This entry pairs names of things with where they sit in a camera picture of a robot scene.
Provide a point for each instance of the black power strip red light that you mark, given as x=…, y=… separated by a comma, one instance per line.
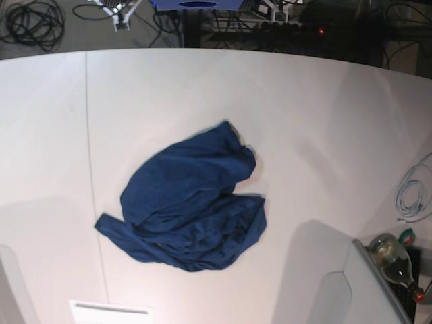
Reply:
x=286, y=29

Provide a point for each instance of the dark blue t-shirt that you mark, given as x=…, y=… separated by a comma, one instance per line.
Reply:
x=180, y=208

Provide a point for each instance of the green tape roll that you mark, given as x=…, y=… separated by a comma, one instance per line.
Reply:
x=407, y=237

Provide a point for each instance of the blue box with slot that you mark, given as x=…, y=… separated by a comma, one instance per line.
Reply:
x=166, y=5

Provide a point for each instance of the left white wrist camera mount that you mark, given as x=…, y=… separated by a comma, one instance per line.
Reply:
x=275, y=11

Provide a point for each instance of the clear plastic bottle red cap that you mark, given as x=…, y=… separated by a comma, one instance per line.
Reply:
x=394, y=263

